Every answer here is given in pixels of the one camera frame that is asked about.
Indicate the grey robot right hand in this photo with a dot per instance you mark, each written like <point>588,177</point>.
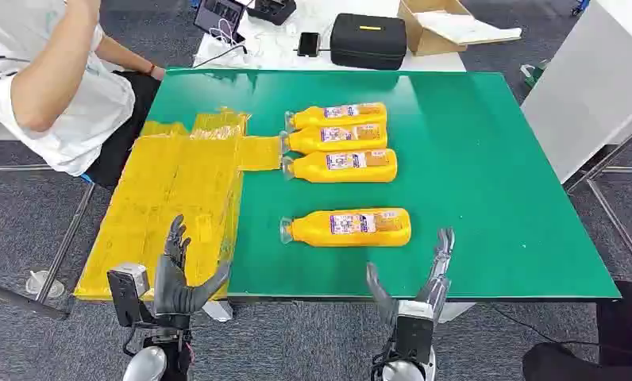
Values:
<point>438,284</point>

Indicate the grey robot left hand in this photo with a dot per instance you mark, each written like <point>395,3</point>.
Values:
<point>171,289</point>

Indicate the orange drink bottle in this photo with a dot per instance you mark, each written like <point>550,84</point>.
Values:
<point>310,168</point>
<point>316,117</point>
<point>305,140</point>
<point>316,228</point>

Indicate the white table foot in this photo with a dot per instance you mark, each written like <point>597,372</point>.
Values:
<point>218,311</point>
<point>453,310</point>

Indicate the yellow sheet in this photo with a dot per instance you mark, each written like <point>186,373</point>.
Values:
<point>174,200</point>

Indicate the green table mat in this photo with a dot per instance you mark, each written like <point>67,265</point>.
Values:
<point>479,184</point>

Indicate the clear plastic cup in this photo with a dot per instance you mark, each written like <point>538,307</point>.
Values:
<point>37,286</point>

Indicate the person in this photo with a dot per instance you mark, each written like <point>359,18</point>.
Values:
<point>626,336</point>
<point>58,94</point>

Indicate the green and white object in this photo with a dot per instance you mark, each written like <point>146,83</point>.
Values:
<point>532,73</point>

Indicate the cardboard box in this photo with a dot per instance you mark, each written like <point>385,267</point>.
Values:
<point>426,42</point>

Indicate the white desk panel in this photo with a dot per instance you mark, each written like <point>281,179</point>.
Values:
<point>589,89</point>

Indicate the black carry case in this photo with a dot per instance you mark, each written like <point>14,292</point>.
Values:
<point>367,41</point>

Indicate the white table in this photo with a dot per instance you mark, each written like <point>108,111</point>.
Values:
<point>284,58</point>

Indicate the white foam board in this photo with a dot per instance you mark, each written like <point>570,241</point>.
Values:
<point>466,27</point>

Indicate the black smartphone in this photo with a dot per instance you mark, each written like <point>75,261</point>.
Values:
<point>308,44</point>

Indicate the tablet with dark screen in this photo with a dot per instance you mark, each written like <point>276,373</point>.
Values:
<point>218,15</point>

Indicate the black open case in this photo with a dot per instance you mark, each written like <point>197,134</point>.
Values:
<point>271,10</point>

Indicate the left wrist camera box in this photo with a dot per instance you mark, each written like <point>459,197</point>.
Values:
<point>126,292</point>

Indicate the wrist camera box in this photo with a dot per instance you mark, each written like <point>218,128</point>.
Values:
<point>415,328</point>
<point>126,292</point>

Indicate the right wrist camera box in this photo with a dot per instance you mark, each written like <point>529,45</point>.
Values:
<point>415,328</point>

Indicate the metal frame bar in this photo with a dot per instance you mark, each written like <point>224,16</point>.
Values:
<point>58,257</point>

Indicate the metal desk frame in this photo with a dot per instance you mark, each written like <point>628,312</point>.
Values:
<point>610,158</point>

